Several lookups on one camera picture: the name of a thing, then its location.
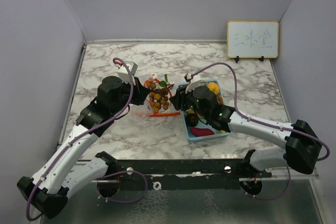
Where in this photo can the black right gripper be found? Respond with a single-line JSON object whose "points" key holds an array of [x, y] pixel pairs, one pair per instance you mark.
{"points": [[179, 99]]}

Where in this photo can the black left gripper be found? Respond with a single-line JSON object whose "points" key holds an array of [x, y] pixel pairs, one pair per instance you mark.
{"points": [[140, 92]]}

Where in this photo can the brown longan bunch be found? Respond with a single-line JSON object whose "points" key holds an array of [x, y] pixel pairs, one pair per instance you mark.
{"points": [[158, 99]]}

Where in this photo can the clear zip top bag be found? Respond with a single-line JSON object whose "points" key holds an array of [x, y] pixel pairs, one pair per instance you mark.
{"points": [[143, 110]]}

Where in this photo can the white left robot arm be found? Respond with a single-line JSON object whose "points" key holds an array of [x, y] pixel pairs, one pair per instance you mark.
{"points": [[49, 189]]}

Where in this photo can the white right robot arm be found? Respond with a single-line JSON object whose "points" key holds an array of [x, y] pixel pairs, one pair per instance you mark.
{"points": [[296, 145]]}

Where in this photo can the dark purple mangosteen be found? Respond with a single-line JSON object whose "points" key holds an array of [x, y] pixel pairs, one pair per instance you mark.
{"points": [[191, 120]]}

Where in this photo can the orange mango fruit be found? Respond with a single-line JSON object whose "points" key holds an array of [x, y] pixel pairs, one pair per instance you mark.
{"points": [[213, 86]]}

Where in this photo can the magenta sweet potato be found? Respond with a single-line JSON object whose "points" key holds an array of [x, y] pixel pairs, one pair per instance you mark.
{"points": [[201, 132]]}

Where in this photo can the light blue plastic basket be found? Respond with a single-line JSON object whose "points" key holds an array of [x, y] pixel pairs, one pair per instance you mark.
{"points": [[202, 122]]}

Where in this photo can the small framed whiteboard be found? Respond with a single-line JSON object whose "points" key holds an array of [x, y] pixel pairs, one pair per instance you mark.
{"points": [[252, 39]]}

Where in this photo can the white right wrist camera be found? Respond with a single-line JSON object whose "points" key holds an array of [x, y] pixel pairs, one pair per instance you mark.
{"points": [[193, 80]]}

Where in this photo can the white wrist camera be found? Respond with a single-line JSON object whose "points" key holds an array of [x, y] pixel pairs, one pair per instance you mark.
{"points": [[193, 80], [126, 71]]}

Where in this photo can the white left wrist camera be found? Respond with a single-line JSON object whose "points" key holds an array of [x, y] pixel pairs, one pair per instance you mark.
{"points": [[126, 71]]}

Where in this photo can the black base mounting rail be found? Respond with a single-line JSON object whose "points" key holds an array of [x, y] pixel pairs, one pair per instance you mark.
{"points": [[183, 174]]}

